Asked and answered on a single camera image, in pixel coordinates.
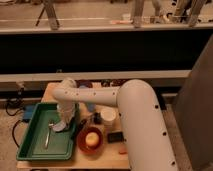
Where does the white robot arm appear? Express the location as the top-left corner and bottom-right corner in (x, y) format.
(52, 78), (179, 171)

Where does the silver spoon in tray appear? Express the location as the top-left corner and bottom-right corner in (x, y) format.
(44, 121), (54, 149)

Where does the green plastic tray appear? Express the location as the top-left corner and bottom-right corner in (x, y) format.
(16, 103), (79, 161)

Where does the small metal can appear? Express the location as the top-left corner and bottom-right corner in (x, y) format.
(101, 80), (111, 87)

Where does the dark purple bowl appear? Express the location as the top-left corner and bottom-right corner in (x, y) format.
(76, 80), (93, 88)

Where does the blue small cup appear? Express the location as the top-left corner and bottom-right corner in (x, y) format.
(86, 103), (96, 112)

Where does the white cup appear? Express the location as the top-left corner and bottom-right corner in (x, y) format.
(100, 107), (116, 127)

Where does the wooden table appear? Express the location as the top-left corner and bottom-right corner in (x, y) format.
(17, 82), (130, 171)

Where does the black rectangular sponge block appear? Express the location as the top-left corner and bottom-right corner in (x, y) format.
(107, 132), (124, 143)

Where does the yellow apple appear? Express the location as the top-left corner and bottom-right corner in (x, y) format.
(85, 132), (100, 148)

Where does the red bowl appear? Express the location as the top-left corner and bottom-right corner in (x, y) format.
(77, 127), (103, 155)

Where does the blue power box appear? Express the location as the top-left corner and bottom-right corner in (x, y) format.
(22, 105), (35, 123)

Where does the black handled utensil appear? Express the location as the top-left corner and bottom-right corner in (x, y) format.
(71, 116), (93, 140)

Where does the black cable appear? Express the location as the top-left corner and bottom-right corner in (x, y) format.
(4, 87), (26, 148)

